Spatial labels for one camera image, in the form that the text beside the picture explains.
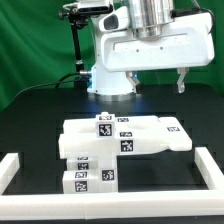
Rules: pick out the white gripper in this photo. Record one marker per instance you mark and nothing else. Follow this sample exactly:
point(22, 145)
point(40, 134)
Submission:
point(185, 42)

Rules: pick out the white chair back frame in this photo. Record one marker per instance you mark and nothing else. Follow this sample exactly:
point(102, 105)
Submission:
point(133, 135)

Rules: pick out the white tagged cube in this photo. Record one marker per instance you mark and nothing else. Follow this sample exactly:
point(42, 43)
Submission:
point(105, 125)

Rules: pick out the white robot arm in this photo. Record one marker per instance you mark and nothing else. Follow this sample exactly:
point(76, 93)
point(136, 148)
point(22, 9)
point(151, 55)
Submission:
point(148, 35)

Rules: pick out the green backdrop curtain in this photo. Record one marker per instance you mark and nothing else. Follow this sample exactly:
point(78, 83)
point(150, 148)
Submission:
point(36, 47)

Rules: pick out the white U-shaped obstacle fence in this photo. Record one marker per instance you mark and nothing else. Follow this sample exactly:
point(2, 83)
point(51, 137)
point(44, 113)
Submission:
point(115, 205)

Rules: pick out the black camera stand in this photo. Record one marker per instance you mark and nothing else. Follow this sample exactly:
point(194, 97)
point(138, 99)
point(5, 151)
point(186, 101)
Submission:
point(77, 23)

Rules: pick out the camera on stand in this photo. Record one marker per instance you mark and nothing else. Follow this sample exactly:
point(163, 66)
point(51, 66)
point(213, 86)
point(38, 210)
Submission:
point(88, 6)

